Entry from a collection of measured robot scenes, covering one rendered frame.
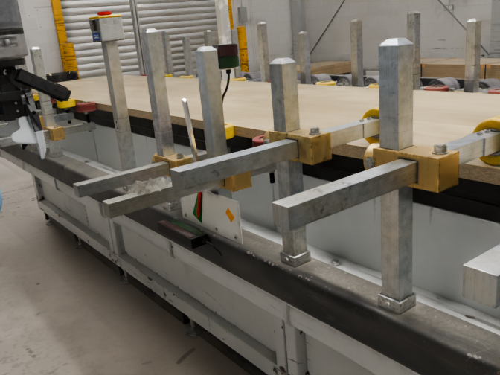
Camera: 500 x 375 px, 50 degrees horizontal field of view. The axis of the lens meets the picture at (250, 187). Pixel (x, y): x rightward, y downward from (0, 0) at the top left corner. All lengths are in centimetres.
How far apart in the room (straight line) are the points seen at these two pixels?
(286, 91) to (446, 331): 48
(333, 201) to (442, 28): 880
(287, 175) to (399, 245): 26
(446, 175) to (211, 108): 58
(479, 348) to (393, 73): 41
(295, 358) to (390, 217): 84
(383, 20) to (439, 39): 119
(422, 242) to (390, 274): 24
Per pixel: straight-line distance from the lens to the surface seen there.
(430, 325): 89
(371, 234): 120
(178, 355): 211
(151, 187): 107
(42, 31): 907
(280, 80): 97
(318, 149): 94
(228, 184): 116
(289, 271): 105
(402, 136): 81
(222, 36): 280
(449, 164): 79
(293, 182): 101
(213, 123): 118
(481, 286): 48
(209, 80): 117
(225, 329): 190
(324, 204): 65
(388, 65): 80
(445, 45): 940
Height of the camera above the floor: 117
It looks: 17 degrees down
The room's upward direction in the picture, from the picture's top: 5 degrees counter-clockwise
